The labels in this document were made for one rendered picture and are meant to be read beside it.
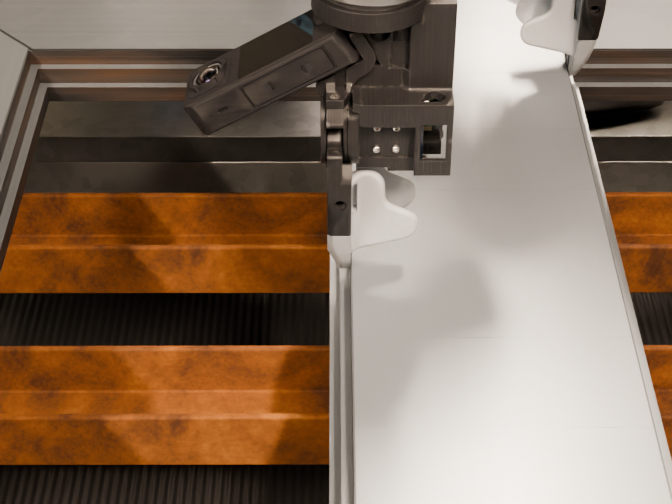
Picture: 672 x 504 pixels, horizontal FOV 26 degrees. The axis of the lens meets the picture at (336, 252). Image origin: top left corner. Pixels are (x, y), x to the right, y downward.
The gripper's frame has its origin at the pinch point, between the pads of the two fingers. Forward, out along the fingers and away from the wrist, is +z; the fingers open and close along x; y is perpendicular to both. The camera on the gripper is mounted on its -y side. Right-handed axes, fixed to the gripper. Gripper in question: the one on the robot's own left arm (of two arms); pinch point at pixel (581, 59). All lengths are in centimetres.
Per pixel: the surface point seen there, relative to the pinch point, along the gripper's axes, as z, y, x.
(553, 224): 0.6, 4.8, 21.3
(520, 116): 0.7, 5.7, 7.4
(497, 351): 0.6, 9.9, 34.5
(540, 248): 0.6, 6.0, 24.0
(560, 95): 0.7, 2.2, 4.4
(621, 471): 0.6, 3.7, 44.8
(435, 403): 0.5, 14.1, 39.1
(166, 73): 2.5, 34.2, -2.3
